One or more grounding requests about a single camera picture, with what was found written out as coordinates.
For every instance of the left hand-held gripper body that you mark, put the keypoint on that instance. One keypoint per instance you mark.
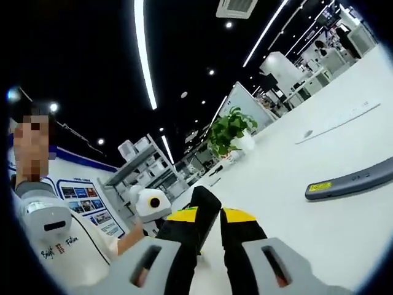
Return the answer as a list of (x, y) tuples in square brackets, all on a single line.
[(144, 209)]

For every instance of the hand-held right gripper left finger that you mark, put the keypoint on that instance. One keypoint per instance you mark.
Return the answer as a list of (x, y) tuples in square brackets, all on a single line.
[(129, 267)]

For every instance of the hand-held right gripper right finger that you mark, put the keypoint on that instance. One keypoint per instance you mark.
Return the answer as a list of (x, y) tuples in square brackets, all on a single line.
[(301, 270)]

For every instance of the black remote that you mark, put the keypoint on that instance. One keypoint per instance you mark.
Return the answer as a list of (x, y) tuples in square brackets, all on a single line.
[(204, 198)]

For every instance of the grey laser pointer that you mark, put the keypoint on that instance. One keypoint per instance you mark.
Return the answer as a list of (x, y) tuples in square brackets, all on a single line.
[(353, 182)]

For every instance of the person's left hand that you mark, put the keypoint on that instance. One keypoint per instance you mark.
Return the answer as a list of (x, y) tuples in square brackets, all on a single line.
[(136, 232)]

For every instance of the metal storage shelf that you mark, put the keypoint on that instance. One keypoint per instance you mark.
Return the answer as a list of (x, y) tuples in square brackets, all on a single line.
[(132, 166)]

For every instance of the person's white t-shirt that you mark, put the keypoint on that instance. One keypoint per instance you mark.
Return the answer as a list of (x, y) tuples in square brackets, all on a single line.
[(80, 264)]

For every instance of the group of white storage bins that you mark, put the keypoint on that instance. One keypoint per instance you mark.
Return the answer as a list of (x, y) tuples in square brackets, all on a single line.
[(126, 149)]

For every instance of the grey smartphone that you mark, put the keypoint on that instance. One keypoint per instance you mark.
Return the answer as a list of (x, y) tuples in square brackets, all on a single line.
[(215, 182)]

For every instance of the small black device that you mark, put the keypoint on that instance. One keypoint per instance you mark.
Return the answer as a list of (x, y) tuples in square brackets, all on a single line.
[(216, 170)]

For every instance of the small plastic bottle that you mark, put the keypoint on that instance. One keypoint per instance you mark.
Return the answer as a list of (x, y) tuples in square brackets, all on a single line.
[(228, 156)]

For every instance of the white chest-worn device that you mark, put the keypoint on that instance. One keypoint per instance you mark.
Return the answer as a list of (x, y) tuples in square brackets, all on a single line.
[(40, 212)]

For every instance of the potted green plant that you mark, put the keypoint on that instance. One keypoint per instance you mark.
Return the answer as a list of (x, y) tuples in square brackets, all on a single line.
[(230, 129)]

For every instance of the rolling whiteboard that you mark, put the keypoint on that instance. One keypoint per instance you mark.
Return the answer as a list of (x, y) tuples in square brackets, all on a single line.
[(245, 104)]

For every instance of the curved ceiling light strip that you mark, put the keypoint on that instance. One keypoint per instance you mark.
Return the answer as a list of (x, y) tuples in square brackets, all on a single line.
[(265, 32), (144, 55)]

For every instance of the ceiling air conditioner vent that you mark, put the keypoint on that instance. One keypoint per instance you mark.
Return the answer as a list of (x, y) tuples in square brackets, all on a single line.
[(236, 7)]

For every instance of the blue framed wall poster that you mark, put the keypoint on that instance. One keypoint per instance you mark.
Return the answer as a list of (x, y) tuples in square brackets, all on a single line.
[(89, 202)]

